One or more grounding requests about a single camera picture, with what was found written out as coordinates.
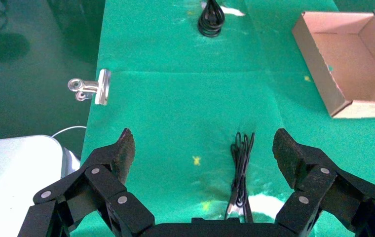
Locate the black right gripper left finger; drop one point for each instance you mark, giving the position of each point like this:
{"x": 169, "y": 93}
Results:
{"x": 86, "y": 189}

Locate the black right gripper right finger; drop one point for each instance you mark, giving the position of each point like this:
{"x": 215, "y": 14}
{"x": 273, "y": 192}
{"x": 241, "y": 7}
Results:
{"x": 321, "y": 186}

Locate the open brown cardboard box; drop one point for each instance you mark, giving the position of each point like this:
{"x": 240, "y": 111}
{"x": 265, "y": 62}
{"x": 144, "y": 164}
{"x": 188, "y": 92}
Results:
{"x": 354, "y": 65}

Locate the white robot body shell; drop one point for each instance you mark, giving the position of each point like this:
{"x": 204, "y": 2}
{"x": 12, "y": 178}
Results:
{"x": 14, "y": 176}

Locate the silver metal binder clip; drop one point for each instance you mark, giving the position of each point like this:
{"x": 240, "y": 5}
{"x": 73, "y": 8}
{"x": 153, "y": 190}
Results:
{"x": 99, "y": 86}

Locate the green tablecloth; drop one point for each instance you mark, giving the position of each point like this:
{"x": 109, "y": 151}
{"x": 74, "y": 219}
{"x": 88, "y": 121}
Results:
{"x": 181, "y": 98}

